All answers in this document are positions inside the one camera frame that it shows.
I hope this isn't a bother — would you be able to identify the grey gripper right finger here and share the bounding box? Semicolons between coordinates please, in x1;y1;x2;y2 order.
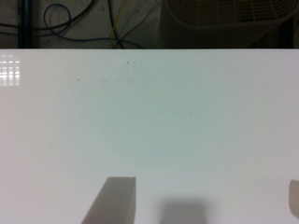
289;179;299;217

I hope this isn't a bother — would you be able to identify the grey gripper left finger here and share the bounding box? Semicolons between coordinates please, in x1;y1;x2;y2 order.
81;176;136;224

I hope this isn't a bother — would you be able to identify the blue cable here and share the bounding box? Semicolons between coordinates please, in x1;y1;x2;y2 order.
0;3;146;49

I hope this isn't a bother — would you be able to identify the yellow cable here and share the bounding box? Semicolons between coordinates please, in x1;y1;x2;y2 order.
111;0;128;49

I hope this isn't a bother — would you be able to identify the black cable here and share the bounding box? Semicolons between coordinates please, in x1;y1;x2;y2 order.
0;0;97;32

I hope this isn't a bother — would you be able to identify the dark blue vertical post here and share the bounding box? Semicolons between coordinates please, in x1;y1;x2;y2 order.
18;0;33;49

